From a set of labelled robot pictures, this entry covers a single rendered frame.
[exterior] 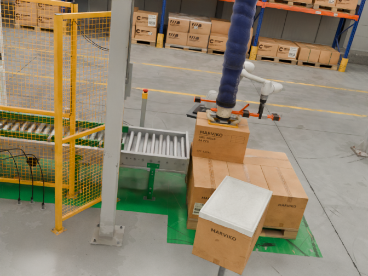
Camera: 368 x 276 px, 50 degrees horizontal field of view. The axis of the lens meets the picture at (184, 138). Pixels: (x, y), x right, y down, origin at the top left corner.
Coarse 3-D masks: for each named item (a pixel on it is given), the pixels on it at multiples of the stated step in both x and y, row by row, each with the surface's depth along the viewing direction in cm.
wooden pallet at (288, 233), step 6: (186, 180) 488; (186, 198) 462; (186, 204) 460; (192, 222) 418; (192, 228) 422; (276, 228) 423; (282, 228) 423; (288, 228) 424; (264, 234) 428; (270, 234) 429; (276, 234) 430; (282, 234) 431; (288, 234) 427; (294, 234) 427
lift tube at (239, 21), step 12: (240, 0) 388; (252, 0) 386; (240, 12) 392; (252, 12) 393; (240, 24) 396; (252, 24) 403; (228, 36) 410; (240, 36) 401; (228, 48) 412; (240, 48) 407; (228, 60) 415; (240, 60) 413
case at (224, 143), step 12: (204, 120) 450; (228, 120) 460; (204, 132) 440; (216, 132) 439; (228, 132) 438; (240, 132) 438; (192, 144) 478; (204, 144) 447; (216, 144) 446; (228, 144) 445; (240, 144) 444; (204, 156) 454; (216, 156) 453; (228, 156) 452; (240, 156) 451
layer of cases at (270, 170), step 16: (192, 160) 446; (208, 160) 450; (256, 160) 466; (272, 160) 472; (288, 160) 478; (192, 176) 426; (208, 176) 419; (224, 176) 423; (240, 176) 428; (256, 176) 433; (272, 176) 438; (288, 176) 443; (192, 192) 409; (208, 192) 401; (288, 192) 412; (304, 192) 417; (192, 208) 410; (272, 208) 412; (288, 208) 412; (304, 208) 412; (272, 224) 421; (288, 224) 421
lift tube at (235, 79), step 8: (224, 72) 425; (232, 72) 419; (240, 72) 423; (224, 80) 426; (232, 80) 423; (224, 88) 429; (232, 88) 428; (224, 96) 432; (232, 96) 433; (216, 104) 443
